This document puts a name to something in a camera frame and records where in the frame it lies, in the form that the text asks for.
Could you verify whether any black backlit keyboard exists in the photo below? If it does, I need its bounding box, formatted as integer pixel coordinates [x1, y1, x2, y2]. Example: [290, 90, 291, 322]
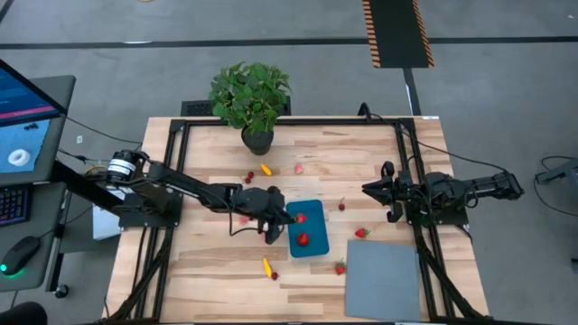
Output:
[0, 183, 32, 228]

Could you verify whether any grey computer desk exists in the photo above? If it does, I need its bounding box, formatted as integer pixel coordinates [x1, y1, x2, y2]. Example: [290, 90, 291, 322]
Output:
[0, 74, 77, 293]

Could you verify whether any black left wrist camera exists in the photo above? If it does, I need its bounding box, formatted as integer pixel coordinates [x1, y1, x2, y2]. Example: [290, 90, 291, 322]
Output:
[264, 220, 284, 246]

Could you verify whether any grey stand foot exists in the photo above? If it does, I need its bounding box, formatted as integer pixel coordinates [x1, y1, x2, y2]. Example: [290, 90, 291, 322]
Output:
[536, 158, 578, 185]

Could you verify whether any white box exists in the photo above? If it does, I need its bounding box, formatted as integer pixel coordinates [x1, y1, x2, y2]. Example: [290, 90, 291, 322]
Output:
[91, 202, 122, 241]

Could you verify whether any black hazard-striped floor mat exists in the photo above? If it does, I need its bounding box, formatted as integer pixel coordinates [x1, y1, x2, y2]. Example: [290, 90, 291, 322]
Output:
[361, 0, 435, 70]

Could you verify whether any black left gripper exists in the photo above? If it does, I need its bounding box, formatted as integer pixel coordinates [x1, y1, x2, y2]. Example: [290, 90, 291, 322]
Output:
[234, 184, 299, 227]

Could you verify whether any green potted plant black pot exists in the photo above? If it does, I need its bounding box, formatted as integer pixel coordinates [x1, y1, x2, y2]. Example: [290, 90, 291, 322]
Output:
[208, 60, 294, 157]

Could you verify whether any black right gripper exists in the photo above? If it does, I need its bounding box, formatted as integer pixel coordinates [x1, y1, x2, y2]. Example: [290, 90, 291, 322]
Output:
[362, 161, 425, 211]

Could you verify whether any blue plastic tupperware container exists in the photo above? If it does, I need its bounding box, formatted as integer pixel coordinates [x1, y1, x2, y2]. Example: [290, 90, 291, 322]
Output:
[285, 199, 331, 259]

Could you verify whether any black office chair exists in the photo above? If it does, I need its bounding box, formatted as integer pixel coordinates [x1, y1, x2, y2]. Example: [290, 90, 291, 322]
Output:
[0, 301, 49, 325]

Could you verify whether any black aluminium table frame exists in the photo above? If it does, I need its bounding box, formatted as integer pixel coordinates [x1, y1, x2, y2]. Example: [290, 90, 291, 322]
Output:
[103, 116, 493, 325]

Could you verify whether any thin black cable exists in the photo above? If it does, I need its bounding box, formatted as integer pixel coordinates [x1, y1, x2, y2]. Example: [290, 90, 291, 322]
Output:
[57, 147, 114, 164]
[65, 115, 144, 146]

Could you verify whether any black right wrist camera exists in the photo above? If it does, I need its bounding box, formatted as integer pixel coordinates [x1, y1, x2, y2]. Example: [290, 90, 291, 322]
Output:
[387, 201, 405, 224]

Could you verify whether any grey square container lid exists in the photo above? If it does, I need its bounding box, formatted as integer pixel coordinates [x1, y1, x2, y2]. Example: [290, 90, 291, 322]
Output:
[344, 238, 424, 322]

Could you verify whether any black desk support bar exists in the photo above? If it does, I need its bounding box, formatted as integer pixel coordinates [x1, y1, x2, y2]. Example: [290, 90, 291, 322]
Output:
[48, 158, 126, 217]

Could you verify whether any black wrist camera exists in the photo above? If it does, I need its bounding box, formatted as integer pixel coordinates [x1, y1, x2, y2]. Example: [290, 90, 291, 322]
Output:
[387, 201, 405, 224]
[264, 220, 284, 246]

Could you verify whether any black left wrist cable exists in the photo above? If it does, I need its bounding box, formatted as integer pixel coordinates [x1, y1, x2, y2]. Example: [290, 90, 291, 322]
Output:
[228, 211, 266, 238]

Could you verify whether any black power cable with plug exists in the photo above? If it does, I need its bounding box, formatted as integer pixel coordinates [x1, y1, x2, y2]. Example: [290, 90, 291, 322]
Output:
[358, 102, 509, 175]

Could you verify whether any computer monitor blue screen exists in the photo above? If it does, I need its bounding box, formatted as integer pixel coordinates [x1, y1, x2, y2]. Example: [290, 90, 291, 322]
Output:
[0, 58, 70, 187]

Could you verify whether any black computer mouse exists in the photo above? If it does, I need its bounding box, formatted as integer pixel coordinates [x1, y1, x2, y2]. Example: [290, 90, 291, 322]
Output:
[0, 235, 42, 277]

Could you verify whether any black perforated floor grate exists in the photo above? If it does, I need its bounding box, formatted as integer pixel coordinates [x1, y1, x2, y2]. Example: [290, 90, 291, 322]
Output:
[180, 99, 293, 117]

